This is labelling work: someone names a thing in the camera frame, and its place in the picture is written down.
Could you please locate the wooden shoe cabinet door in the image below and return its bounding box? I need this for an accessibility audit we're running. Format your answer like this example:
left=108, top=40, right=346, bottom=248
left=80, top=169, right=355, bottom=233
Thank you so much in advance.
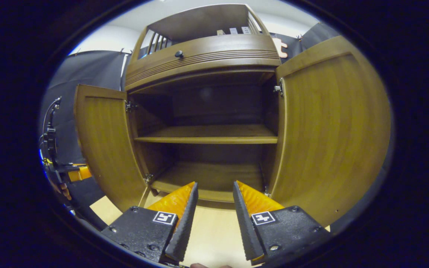
left=74, top=84, right=149, bottom=213
left=268, top=35, right=392, bottom=228

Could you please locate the black cable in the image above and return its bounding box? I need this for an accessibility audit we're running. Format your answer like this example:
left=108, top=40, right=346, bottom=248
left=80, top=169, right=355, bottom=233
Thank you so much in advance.
left=42, top=96, right=62, bottom=149

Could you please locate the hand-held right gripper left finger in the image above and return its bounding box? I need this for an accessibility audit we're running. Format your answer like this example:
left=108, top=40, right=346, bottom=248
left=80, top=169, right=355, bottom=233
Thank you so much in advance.
left=101, top=181, right=199, bottom=263

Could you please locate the wooden double-door shoe cabinet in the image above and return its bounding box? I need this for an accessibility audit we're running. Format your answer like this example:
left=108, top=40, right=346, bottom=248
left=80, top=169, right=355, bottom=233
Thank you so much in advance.
left=74, top=4, right=392, bottom=228

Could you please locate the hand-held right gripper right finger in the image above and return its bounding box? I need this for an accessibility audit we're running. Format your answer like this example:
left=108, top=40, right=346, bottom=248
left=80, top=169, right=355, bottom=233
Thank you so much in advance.
left=232, top=181, right=331, bottom=265

